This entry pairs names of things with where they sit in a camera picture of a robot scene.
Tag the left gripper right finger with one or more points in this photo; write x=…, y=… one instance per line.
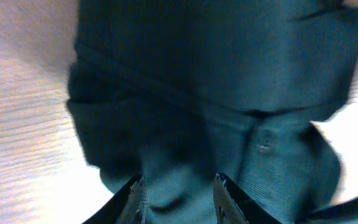
x=234, y=206

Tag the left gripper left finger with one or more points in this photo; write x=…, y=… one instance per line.
x=127, y=206

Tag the black t-shirt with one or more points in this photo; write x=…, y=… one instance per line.
x=179, y=91

